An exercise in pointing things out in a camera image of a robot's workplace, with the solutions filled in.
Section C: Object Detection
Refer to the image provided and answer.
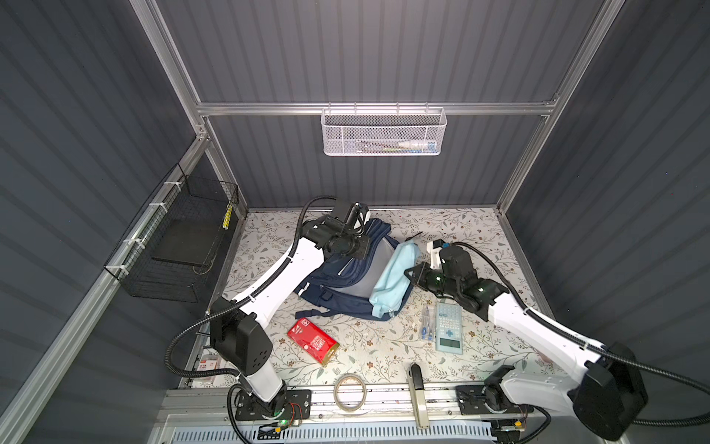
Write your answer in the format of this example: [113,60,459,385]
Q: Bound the markers in white basket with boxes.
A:
[356,140,439,155]

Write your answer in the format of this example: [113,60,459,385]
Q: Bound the clear tape roll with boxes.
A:
[333,374,368,414]

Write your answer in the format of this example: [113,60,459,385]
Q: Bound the light blue calculator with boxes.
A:
[435,303,463,355]

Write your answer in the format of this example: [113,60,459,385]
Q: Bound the black beige box cutter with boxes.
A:
[408,364,430,430]

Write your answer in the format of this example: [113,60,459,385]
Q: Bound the floral table mat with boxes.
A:
[223,208,561,386]

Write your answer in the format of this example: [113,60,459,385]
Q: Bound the red gold tin box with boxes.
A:
[287,318,339,366]

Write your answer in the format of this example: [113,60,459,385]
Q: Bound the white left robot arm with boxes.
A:
[164,195,370,443]

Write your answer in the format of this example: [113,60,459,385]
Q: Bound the white wire mesh basket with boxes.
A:
[320,104,447,157]

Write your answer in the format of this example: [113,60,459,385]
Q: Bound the yellow tag on black basket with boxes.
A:
[222,203,233,231]

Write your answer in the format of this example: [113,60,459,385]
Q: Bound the light blue pencil case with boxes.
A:
[369,240,420,319]

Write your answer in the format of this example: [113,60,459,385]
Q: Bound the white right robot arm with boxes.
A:
[404,240,709,441]

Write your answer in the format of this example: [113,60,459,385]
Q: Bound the black wire mesh basket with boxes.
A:
[105,168,240,303]

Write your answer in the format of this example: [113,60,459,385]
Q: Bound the navy blue backpack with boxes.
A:
[294,218,413,322]

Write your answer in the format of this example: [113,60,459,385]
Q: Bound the blue pens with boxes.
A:
[419,305,436,342]

